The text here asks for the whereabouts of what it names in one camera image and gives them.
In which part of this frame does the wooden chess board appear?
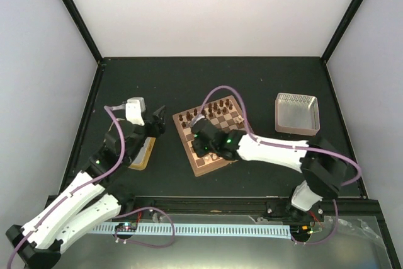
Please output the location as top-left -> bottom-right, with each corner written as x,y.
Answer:
173,95 -> 245,177

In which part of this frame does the black mounting rail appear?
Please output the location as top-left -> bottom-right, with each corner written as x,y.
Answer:
120,196 -> 321,222

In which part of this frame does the metal tray yellow rim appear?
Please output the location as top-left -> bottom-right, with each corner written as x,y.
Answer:
108,118 -> 157,171

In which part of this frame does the light chess pieces pile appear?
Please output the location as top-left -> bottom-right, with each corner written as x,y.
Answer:
205,119 -> 246,161

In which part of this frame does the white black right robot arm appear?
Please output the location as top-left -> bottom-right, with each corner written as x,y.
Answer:
191,116 -> 361,220

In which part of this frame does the dark chess pieces row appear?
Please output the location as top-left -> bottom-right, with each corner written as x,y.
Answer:
173,96 -> 242,128

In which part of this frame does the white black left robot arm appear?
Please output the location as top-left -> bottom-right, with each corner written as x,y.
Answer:
6,100 -> 166,268

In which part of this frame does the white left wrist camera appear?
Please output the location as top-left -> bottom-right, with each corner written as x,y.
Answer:
125,97 -> 146,126

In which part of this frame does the light blue slotted cable duct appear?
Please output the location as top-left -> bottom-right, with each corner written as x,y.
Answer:
90,222 -> 291,239

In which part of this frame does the pink plastic bin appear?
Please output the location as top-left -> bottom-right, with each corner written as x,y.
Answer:
275,93 -> 321,136

